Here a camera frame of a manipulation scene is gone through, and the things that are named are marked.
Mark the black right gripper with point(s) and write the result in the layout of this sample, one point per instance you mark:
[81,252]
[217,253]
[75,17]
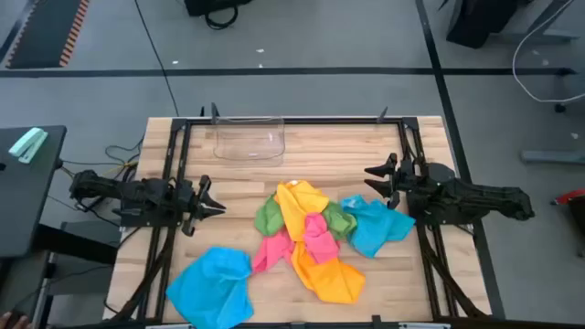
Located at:
[409,183]

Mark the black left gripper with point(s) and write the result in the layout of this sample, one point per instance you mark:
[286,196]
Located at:
[189,201]

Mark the pink microfiber towel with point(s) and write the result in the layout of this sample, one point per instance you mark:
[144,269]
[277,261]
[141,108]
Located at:
[320,237]
[272,251]

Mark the blue microfiber towel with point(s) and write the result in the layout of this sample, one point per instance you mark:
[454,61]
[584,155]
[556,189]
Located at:
[210,288]
[379,226]

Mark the orange towel with white label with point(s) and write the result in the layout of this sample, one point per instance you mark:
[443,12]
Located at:
[297,205]

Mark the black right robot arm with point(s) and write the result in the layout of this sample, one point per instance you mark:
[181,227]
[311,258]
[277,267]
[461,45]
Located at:
[480,196]

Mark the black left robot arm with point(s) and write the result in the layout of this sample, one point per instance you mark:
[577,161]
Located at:
[128,192]

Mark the green microfiber towel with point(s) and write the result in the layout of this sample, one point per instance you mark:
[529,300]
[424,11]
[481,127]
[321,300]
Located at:
[340,221]
[269,219]

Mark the orange microfiber towel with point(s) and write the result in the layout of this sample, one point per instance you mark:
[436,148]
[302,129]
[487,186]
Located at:
[329,279]

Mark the clear plastic bin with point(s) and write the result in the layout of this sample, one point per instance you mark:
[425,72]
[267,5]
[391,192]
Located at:
[249,141]

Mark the grey desk foot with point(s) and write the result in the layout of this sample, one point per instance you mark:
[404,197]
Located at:
[553,157]

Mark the black side table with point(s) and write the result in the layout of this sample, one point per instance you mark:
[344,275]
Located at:
[27,205]

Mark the black computer case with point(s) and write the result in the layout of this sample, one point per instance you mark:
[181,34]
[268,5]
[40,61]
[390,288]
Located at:
[480,18]

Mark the red object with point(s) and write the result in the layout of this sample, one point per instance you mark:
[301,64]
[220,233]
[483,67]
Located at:
[571,196]

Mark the black caster wheel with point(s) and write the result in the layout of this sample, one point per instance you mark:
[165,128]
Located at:
[560,109]

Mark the mint green stapler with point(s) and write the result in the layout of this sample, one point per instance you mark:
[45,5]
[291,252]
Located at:
[27,145]

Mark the black box on floor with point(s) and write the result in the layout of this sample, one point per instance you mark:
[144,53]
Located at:
[215,5]

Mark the person's hand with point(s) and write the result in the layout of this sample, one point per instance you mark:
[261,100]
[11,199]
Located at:
[16,322]

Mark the black mat with orange edge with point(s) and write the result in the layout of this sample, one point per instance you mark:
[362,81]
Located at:
[45,32]

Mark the silver aluminium rail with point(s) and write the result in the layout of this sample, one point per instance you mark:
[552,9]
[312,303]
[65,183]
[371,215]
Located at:
[425,326]
[169,326]

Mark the grey desk frame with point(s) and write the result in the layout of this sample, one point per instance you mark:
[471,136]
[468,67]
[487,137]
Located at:
[539,34]

